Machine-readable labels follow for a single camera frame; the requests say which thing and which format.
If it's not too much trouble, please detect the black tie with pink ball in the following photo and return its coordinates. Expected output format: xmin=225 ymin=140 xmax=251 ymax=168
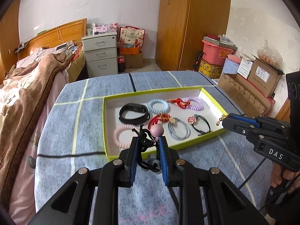
xmin=132 ymin=124 xmax=162 ymax=174

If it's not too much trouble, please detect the grey hair tie with charm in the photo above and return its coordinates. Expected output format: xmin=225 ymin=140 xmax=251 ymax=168
xmin=167 ymin=117 xmax=192 ymax=141

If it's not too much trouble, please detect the red cord gold-bead bracelet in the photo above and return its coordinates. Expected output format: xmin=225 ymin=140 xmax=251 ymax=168
xmin=147 ymin=113 xmax=173 ymax=130

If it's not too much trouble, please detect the black tie with flower bead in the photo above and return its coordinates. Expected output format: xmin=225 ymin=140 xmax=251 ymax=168
xmin=187 ymin=114 xmax=211 ymax=136

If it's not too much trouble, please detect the red braided knot bracelet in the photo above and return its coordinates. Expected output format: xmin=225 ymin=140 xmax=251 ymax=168
xmin=166 ymin=98 xmax=192 ymax=109

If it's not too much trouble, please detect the right hand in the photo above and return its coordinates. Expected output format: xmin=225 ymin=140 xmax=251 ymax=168
xmin=270 ymin=163 xmax=300 ymax=194

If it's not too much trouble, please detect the open long cardboard box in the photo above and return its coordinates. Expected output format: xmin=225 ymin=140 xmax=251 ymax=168
xmin=218 ymin=73 xmax=275 ymax=117

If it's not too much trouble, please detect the green shallow tray box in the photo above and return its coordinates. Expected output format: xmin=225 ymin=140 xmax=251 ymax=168
xmin=103 ymin=86 xmax=227 ymax=161

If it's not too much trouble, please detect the brown cardboard box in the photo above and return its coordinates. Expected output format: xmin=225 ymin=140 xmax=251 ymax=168
xmin=248 ymin=58 xmax=284 ymax=97

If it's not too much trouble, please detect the black fitness band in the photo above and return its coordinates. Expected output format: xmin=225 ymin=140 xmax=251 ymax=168
xmin=119 ymin=103 xmax=150 ymax=125

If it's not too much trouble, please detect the yellow patterned tin box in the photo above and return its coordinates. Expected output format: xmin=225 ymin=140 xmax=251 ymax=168
xmin=198 ymin=59 xmax=223 ymax=79

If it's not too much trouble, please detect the light blue round container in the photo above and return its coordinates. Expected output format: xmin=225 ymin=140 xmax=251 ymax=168
xmin=222 ymin=54 xmax=242 ymax=74

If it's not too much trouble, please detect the plastic bag of food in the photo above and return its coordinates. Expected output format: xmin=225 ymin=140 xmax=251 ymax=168
xmin=257 ymin=40 xmax=283 ymax=70

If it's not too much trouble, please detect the pink plastic basket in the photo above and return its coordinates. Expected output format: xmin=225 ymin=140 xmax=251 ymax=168
xmin=202 ymin=40 xmax=234 ymax=66

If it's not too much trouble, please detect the cardboard box under bag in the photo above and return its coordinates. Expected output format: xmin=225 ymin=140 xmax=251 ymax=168
xmin=124 ymin=52 xmax=143 ymax=69

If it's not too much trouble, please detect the cola bottle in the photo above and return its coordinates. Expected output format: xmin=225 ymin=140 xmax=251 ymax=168
xmin=117 ymin=55 xmax=126 ymax=73

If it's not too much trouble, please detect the orange box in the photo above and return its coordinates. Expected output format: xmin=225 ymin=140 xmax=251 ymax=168
xmin=119 ymin=47 xmax=141 ymax=55

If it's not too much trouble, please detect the grey drawer nightstand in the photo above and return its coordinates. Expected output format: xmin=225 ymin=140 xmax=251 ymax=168
xmin=82 ymin=32 xmax=118 ymax=78

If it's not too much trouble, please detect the wooden wardrobe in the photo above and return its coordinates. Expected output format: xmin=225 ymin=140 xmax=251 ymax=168
xmin=156 ymin=0 xmax=231 ymax=71

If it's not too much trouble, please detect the red patterned gift bag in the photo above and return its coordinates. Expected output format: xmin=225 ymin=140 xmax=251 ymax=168
xmin=119 ymin=26 xmax=146 ymax=48

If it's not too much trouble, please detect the brown blanket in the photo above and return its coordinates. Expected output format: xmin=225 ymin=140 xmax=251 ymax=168
xmin=0 ymin=51 xmax=78 ymax=200

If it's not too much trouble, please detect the pink box on nightstand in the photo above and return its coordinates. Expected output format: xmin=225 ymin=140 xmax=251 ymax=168
xmin=92 ymin=23 xmax=118 ymax=34

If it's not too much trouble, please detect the wooden headboard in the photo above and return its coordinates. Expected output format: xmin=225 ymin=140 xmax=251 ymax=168
xmin=18 ymin=18 xmax=87 ymax=59

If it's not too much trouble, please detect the pink spiral hair tie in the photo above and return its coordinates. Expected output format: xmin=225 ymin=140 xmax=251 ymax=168
xmin=113 ymin=124 xmax=141 ymax=149

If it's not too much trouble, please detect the purple spiral hair tie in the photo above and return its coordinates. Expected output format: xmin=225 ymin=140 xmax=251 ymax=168
xmin=184 ymin=96 xmax=205 ymax=112

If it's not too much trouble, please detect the blue spiral hair tie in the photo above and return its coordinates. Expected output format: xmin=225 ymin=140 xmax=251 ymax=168
xmin=147 ymin=97 xmax=171 ymax=115

